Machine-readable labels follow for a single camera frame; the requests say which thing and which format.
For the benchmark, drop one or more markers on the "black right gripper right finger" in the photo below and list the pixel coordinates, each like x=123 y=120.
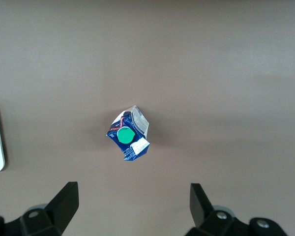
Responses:
x=201 y=209

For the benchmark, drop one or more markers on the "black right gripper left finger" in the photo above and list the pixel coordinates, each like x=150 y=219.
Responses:
x=59 y=209

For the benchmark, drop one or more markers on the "blue milk carton green cap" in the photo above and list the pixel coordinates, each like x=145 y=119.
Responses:
x=127 y=137

